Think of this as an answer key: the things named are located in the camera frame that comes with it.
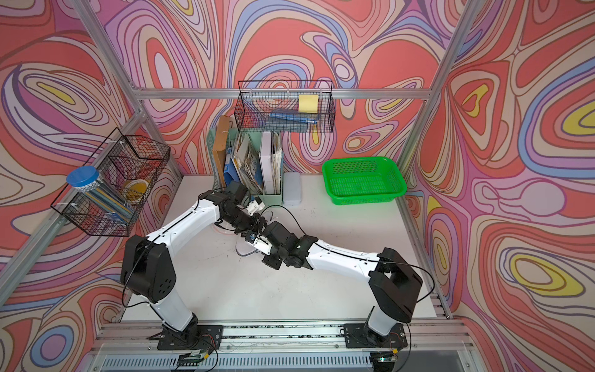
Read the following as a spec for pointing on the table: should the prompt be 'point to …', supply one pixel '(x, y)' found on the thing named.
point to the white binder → (266, 163)
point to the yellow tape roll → (135, 190)
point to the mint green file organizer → (277, 159)
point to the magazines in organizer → (248, 160)
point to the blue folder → (230, 172)
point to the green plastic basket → (362, 180)
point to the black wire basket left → (128, 166)
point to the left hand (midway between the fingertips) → (267, 233)
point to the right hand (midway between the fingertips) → (268, 254)
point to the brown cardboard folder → (221, 146)
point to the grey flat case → (291, 187)
